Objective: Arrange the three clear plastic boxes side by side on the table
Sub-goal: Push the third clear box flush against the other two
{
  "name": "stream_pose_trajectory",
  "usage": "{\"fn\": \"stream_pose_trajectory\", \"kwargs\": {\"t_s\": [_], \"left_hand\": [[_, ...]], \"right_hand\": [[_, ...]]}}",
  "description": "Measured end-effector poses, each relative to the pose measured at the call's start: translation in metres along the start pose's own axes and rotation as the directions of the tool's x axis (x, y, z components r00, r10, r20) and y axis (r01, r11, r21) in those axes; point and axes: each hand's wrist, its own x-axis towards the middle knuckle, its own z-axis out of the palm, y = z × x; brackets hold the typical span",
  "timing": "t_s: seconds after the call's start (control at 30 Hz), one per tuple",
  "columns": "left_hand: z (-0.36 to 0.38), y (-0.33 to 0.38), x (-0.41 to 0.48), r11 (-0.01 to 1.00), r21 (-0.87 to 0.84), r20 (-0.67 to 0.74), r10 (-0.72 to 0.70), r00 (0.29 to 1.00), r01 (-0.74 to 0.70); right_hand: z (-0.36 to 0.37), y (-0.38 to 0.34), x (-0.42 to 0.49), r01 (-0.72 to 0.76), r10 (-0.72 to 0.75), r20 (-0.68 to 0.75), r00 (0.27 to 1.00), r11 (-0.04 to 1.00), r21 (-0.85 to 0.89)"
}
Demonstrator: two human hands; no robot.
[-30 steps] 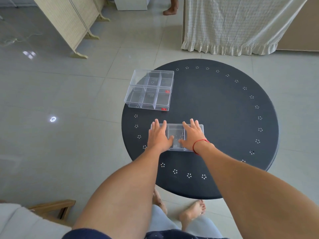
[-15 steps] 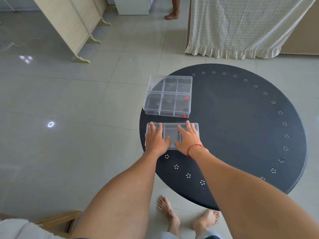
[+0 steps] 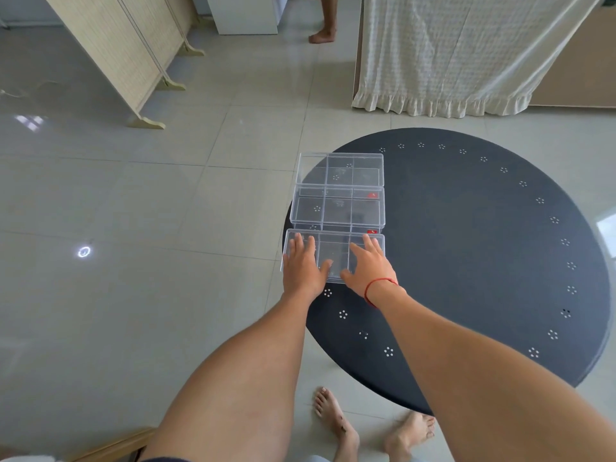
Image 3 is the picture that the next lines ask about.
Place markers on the person's right forearm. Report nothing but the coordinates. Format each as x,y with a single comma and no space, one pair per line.
481,380

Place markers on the person's right foot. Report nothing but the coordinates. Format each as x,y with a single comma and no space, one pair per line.
409,435

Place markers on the white cabinet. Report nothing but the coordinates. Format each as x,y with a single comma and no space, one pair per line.
245,14

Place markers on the wooden chair frame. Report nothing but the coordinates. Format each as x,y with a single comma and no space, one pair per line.
115,447

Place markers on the person's right thumb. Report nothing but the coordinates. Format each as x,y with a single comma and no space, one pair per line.
346,275

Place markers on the person's left little finger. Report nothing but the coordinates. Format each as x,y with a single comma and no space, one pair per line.
289,250

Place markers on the white ruffled cloth cover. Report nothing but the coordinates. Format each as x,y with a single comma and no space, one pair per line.
457,48

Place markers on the light wooden furniture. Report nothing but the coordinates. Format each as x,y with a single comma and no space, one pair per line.
582,67

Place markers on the person's left foot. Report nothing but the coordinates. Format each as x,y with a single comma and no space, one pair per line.
337,423

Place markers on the person's right middle finger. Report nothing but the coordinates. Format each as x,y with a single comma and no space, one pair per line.
368,244

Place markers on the beige folding screen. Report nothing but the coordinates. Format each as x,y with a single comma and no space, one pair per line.
125,48

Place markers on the person's right hand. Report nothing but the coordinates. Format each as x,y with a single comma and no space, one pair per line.
370,271

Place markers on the person's left middle finger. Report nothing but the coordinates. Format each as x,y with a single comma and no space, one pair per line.
308,247

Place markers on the person's left forearm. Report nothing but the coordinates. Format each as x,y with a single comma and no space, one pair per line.
240,380

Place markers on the person's right little finger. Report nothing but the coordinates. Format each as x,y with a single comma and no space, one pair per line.
382,254

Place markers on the person's left hand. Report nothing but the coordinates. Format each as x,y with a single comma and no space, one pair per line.
301,274

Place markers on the person's foot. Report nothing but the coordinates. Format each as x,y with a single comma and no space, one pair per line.
337,423
409,435

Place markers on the person's left thumb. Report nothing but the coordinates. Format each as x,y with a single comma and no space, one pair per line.
326,268

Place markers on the clear plastic compartment box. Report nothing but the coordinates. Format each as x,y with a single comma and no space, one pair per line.
337,257
337,209
339,168

